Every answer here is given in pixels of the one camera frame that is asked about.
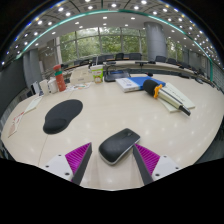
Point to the long curved conference desk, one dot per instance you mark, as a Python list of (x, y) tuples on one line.
[(160, 65)]

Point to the blue-covered book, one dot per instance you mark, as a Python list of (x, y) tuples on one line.
[(136, 82)]

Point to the ceiling lights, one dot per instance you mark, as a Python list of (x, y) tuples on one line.
[(90, 7)]

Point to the black handheld microphone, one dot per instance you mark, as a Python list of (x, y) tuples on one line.
[(151, 87)]

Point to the red and white booklet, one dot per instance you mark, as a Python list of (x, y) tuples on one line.
[(16, 124)]

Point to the white cardboard box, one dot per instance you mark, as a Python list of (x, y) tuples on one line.
[(81, 76)]

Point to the black conference console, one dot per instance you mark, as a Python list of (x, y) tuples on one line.
[(116, 75)]

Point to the printed drink cup with straw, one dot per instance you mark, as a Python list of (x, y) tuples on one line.
[(97, 74)]

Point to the white lidded mug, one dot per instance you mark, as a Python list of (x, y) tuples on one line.
[(52, 86)]

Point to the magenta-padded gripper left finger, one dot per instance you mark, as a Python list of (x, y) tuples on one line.
[(77, 156)]

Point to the colourful sticker sheet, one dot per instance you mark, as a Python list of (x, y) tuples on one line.
[(78, 86)]

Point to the black computer mouse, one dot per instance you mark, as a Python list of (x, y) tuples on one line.
[(118, 145)]

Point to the row of dark chairs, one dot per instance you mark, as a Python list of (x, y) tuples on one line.
[(135, 56)]

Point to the black mouse pad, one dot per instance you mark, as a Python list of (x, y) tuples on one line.
[(62, 116)]

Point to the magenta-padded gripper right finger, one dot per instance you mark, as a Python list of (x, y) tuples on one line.
[(148, 160)]

